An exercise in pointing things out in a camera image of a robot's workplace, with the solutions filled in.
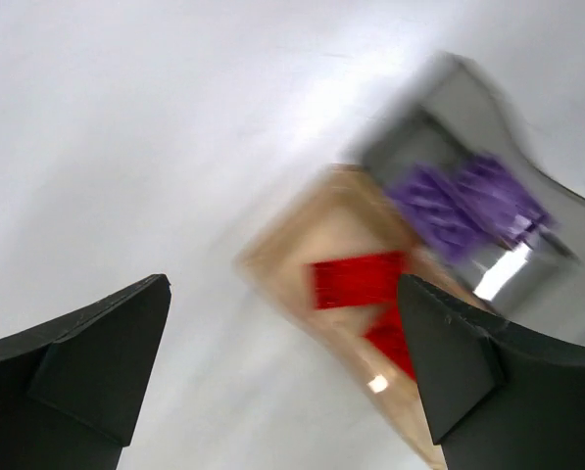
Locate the grey transparent container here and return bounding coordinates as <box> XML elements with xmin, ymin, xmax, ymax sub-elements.
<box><xmin>359</xmin><ymin>54</ymin><xmax>585</xmax><ymax>346</ymax></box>

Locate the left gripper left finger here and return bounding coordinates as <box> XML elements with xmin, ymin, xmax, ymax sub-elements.
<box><xmin>0</xmin><ymin>274</ymin><xmax>171</xmax><ymax>470</ymax></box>

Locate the orange transparent container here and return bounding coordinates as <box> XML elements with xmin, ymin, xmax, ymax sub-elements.
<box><xmin>239</xmin><ymin>164</ymin><xmax>446</xmax><ymax>469</ymax></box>

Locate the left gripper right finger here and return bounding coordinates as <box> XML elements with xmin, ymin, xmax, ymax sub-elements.
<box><xmin>398</xmin><ymin>275</ymin><xmax>585</xmax><ymax>469</ymax></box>

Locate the purple lego piece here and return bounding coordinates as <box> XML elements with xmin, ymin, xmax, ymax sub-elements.
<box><xmin>453</xmin><ymin>154</ymin><xmax>555</xmax><ymax>246</ymax></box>
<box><xmin>386</xmin><ymin>165</ymin><xmax>490</xmax><ymax>263</ymax></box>

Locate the red lego piece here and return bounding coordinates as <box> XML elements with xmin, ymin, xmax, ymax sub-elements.
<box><xmin>310</xmin><ymin>251</ymin><xmax>408</xmax><ymax>309</ymax></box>
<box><xmin>364</xmin><ymin>304</ymin><xmax>416</xmax><ymax>381</ymax></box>

